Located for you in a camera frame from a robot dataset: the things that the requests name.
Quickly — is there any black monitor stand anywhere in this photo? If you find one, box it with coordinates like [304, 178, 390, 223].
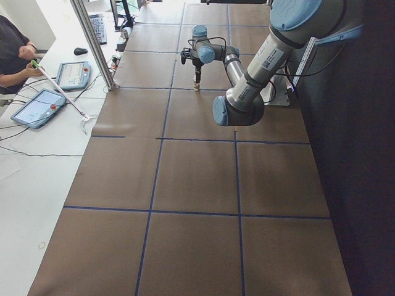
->
[110, 0, 135, 31]

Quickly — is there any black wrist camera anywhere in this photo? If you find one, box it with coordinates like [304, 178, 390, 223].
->
[180, 47, 193, 65]

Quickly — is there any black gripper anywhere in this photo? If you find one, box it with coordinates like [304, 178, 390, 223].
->
[192, 59, 204, 83]

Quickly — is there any near teach pendant tablet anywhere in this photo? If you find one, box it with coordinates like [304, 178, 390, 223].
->
[10, 89, 66, 129]

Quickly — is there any far teach pendant tablet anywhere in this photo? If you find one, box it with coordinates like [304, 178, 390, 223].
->
[56, 61, 91, 91]

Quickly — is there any seated person dark shirt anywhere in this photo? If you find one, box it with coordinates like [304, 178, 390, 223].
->
[1, 15, 43, 94]

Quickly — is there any black computer mouse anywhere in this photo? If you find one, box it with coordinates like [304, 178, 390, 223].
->
[73, 47, 88, 56]

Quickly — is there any black cable on table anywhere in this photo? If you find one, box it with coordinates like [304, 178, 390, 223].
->
[0, 144, 84, 158]

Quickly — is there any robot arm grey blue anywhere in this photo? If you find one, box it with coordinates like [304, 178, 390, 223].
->
[181, 1, 365, 126]

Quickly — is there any brown paper table mat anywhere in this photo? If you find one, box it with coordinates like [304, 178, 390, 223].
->
[29, 3, 351, 295]

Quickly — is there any black keyboard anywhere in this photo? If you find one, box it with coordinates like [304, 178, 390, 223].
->
[89, 14, 107, 45]

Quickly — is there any aluminium profile post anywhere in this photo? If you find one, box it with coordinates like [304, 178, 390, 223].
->
[70, 0, 115, 91]

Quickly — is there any teach pendant tablet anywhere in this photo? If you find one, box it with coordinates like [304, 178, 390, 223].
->
[56, 61, 91, 91]
[10, 89, 66, 129]

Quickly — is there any white reach stick green handle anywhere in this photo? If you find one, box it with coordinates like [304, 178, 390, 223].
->
[31, 60, 97, 121]

